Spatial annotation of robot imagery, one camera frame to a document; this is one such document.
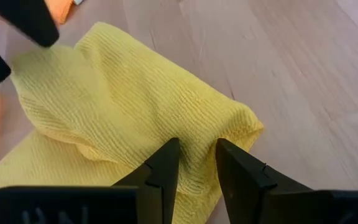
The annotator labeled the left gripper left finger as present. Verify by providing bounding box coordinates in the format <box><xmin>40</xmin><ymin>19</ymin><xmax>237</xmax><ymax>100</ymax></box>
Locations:
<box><xmin>0</xmin><ymin>138</ymin><xmax>180</xmax><ymax>224</ymax></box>

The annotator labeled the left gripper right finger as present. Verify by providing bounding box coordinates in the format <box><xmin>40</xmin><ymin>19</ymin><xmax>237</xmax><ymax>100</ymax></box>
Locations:
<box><xmin>216</xmin><ymin>138</ymin><xmax>358</xmax><ymax>224</ymax></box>

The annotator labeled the yellow microfiber towel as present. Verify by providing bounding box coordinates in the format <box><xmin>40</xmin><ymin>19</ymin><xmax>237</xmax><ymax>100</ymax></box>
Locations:
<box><xmin>0</xmin><ymin>21</ymin><xmax>264</xmax><ymax>224</ymax></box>

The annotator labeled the orange microfiber towel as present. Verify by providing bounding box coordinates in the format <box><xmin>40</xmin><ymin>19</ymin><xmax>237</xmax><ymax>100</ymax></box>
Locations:
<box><xmin>0</xmin><ymin>0</ymin><xmax>75</xmax><ymax>25</ymax></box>

